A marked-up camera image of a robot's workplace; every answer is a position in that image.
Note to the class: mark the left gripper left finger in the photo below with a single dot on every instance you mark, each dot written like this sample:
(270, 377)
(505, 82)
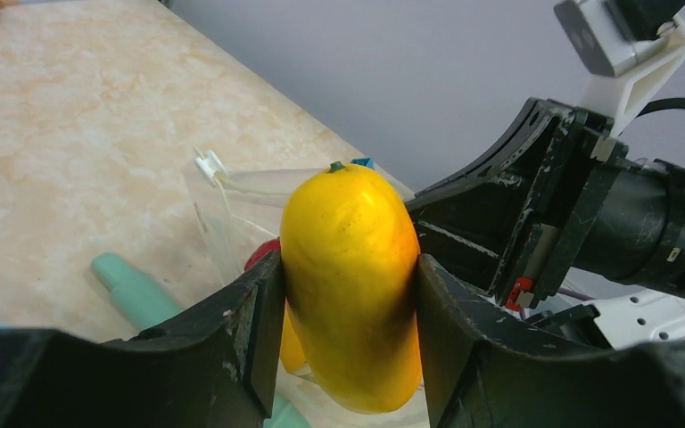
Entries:
(213, 365)

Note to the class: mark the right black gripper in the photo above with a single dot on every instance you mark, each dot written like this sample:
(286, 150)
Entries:
(553, 193)

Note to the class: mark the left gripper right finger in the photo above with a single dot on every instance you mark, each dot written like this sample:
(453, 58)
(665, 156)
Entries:
(483, 367)

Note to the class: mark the orange yellow mango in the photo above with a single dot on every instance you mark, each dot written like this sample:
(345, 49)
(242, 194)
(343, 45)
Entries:
(349, 252)

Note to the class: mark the red apple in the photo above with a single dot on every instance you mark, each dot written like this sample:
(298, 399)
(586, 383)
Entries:
(261, 251)

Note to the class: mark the clear zip top bag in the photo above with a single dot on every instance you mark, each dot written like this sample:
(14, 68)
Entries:
(238, 211)

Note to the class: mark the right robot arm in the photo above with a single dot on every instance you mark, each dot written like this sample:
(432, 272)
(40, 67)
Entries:
(605, 313)

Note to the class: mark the teal foam roller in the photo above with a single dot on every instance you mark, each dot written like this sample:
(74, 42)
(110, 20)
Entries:
(144, 303)

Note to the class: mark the blue small block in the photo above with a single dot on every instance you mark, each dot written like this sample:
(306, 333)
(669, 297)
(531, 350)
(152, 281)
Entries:
(366, 162)

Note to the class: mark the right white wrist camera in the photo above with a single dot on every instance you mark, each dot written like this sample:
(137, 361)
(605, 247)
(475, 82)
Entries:
(630, 48)

